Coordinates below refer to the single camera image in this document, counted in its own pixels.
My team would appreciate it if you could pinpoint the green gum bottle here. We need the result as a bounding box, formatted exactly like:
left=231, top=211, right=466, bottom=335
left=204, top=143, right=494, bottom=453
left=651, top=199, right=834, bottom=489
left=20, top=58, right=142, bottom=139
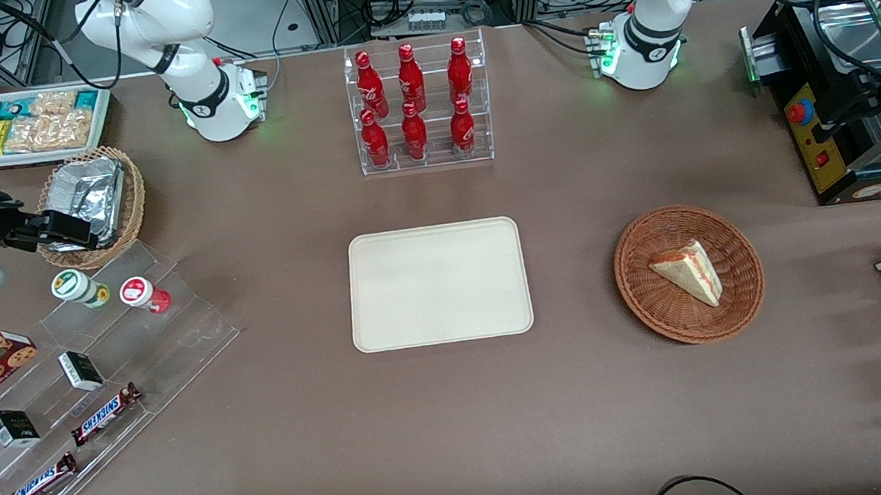
left=49, top=265, right=112, bottom=312

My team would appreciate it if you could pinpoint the red gum bottle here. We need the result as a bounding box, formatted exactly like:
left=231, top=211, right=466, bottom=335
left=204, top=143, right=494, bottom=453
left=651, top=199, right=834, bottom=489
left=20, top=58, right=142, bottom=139
left=118, top=273, right=173, bottom=318

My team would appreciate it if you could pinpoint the cream plastic tray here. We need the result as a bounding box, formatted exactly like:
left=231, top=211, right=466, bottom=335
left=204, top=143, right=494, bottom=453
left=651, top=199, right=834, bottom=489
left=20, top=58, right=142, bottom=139
left=343, top=215, right=537, bottom=354

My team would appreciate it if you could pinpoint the silver foil container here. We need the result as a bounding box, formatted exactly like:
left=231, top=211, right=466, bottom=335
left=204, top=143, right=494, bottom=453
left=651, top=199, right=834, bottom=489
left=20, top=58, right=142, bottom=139
left=33, top=156, right=132, bottom=255

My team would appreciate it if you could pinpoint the light wicker basket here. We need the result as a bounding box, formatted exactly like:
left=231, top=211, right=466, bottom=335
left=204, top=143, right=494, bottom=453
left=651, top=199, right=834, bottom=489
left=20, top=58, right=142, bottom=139
left=28, top=143, right=153, bottom=275

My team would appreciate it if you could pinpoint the black sealing machine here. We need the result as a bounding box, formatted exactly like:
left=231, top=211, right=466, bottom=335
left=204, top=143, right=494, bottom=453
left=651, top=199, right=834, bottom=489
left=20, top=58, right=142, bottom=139
left=736, top=0, right=881, bottom=213

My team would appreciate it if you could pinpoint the clear cracker bag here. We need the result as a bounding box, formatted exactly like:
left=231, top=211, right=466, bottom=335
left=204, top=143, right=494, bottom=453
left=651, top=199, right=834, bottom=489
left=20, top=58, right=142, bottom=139
left=29, top=89, right=81, bottom=118
left=1, top=109, right=96, bottom=156

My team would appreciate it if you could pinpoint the small black box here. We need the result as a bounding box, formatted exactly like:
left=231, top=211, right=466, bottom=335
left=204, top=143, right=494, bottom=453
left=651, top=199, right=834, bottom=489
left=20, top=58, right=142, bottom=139
left=0, top=406, right=41, bottom=451
left=57, top=348, right=106, bottom=395

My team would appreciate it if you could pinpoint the clear acrylic stepped shelf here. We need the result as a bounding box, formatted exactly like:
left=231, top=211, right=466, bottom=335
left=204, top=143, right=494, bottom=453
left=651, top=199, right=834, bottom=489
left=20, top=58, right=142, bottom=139
left=0, top=232, right=256, bottom=495

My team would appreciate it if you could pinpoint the Snickers chocolate bar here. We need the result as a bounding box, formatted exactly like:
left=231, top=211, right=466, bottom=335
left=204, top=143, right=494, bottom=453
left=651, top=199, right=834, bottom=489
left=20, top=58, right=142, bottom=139
left=66, top=381, right=147, bottom=448
left=0, top=451, right=81, bottom=495

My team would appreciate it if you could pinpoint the wrapped sandwich wedge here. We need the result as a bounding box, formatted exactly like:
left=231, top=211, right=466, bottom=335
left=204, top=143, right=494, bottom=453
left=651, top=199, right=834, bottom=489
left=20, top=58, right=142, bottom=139
left=646, top=237, right=725, bottom=314

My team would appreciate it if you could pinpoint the brown wicker basket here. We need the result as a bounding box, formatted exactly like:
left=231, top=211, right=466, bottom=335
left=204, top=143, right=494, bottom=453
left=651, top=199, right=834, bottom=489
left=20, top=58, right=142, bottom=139
left=609, top=198, right=771, bottom=352

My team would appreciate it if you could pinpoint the red cola bottle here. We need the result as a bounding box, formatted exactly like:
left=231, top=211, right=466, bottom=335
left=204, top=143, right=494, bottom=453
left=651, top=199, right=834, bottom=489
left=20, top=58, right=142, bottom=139
left=396, top=42, right=428, bottom=116
left=447, top=97, right=478, bottom=160
left=445, top=35, right=476, bottom=106
left=354, top=48, right=390, bottom=122
left=359, top=107, right=392, bottom=169
left=400, top=101, right=431, bottom=162

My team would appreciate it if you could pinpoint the clear acrylic bottle rack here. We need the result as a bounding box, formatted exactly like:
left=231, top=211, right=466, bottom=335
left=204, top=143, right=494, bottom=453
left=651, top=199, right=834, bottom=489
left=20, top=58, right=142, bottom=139
left=341, top=29, right=497, bottom=178

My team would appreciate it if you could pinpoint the white power strip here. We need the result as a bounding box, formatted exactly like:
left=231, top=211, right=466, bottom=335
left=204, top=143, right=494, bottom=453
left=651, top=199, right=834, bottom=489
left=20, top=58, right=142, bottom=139
left=406, top=10, right=447, bottom=33

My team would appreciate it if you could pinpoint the black floor cable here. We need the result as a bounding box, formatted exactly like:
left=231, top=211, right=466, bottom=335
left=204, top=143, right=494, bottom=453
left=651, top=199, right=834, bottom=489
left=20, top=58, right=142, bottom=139
left=640, top=470, right=758, bottom=495

